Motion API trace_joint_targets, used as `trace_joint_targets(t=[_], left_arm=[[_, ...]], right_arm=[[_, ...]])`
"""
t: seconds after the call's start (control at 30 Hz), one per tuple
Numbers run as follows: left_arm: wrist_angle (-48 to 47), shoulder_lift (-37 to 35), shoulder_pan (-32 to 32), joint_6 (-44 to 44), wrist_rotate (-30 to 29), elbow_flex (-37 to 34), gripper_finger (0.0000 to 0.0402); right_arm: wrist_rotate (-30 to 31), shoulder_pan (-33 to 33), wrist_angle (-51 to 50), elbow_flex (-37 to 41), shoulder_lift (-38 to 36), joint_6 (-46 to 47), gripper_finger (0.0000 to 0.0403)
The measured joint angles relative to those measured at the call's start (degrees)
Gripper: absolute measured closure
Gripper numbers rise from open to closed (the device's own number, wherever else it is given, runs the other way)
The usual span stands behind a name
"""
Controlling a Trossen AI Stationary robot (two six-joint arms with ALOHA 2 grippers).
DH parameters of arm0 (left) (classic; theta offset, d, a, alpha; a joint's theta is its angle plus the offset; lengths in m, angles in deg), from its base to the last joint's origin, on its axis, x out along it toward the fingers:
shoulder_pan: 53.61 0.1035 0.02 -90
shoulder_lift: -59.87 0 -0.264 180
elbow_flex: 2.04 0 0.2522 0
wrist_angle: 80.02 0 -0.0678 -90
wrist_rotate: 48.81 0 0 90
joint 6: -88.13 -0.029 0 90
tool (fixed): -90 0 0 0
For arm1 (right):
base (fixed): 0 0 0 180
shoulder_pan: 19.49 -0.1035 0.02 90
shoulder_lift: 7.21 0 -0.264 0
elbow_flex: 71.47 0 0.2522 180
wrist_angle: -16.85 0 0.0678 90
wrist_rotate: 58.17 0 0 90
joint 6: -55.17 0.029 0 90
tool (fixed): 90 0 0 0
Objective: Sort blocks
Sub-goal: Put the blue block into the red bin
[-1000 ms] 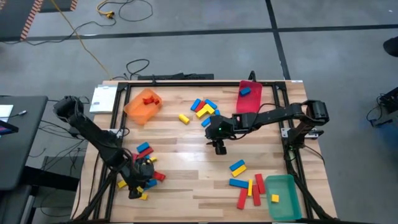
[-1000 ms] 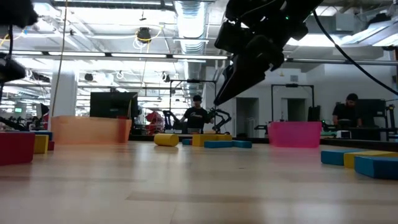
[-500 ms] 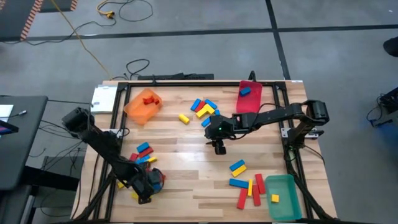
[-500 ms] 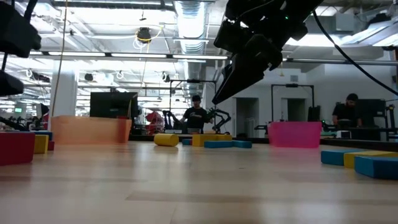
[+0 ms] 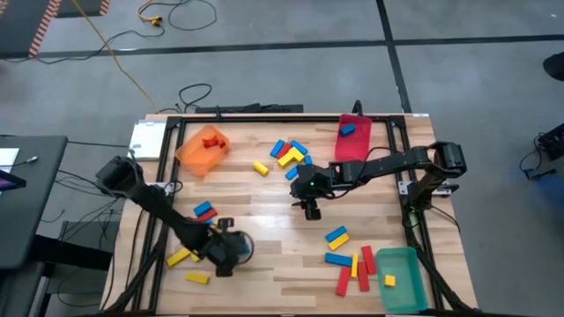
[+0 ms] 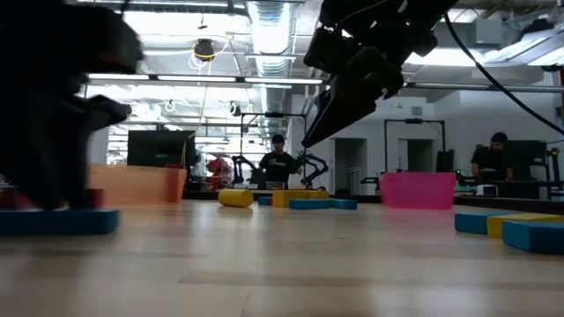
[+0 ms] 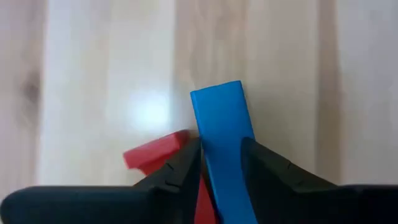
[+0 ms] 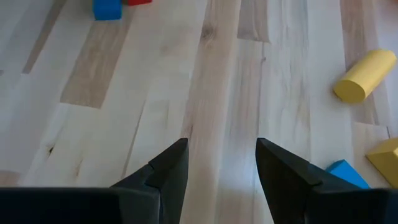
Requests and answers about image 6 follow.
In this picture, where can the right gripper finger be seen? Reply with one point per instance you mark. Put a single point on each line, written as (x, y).
(322, 99)
(357, 92)

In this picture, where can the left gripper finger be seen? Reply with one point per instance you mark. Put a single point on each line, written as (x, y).
(31, 154)
(75, 154)

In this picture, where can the red wooden block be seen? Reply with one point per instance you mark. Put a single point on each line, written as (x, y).
(11, 200)
(97, 198)

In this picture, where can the background black robot arm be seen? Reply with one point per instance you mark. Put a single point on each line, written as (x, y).
(315, 169)
(244, 169)

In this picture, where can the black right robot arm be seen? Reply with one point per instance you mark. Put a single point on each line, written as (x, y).
(434, 13)

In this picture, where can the orange translucent plastic bin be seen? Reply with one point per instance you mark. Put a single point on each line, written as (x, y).
(141, 182)

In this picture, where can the large black monitor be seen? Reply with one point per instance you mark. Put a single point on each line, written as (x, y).
(161, 148)

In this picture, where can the black ceiling-hung device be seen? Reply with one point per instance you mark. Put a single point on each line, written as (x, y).
(235, 109)

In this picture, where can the yellow wooden block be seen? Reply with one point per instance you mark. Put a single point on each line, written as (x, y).
(282, 196)
(318, 194)
(495, 226)

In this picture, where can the black upright box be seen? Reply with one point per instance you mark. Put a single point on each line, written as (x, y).
(445, 160)

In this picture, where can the pink-red translucent plastic bin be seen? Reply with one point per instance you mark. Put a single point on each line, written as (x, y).
(418, 190)

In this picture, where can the long overhead light bar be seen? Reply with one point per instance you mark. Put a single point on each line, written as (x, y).
(198, 78)

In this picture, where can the red background object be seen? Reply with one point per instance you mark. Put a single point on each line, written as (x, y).
(219, 171)

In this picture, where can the yellow wooden cylinder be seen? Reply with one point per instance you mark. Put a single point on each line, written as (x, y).
(235, 198)

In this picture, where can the small white device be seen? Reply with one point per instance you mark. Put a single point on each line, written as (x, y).
(487, 190)

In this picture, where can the black equipment cabinet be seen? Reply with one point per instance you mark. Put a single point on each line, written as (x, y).
(526, 158)

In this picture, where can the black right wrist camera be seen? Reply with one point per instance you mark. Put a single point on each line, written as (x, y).
(328, 50)

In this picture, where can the black camera stand frame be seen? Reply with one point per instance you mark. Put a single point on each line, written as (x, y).
(414, 120)
(273, 114)

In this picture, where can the silver ventilation duct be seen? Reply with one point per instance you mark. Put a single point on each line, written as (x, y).
(269, 44)

